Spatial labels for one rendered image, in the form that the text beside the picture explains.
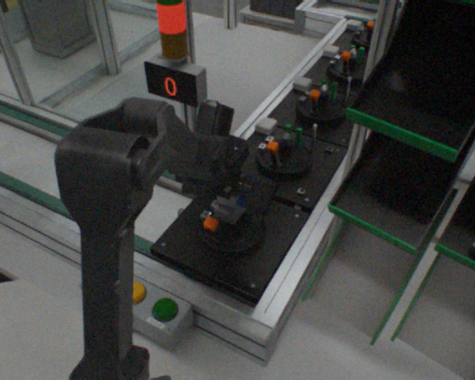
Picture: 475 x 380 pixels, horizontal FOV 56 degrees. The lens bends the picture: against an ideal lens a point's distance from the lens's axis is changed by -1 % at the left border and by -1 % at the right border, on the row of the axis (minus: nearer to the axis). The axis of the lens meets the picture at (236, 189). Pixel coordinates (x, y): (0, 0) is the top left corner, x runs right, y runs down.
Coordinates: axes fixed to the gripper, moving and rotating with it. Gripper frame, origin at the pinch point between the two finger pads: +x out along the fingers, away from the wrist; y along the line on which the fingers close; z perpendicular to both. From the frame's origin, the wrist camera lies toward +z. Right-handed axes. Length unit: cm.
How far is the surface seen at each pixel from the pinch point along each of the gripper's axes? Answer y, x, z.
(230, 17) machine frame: 61, 79, 72
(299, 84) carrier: 10, 43, 38
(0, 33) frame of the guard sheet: 75, 0, 16
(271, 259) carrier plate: -10.4, 6.6, -9.9
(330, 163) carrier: -10.1, 27.0, 15.8
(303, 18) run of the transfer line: 33, 84, 81
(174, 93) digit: 18.2, -3.1, 13.1
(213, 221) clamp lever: -0.6, -4.5, -7.3
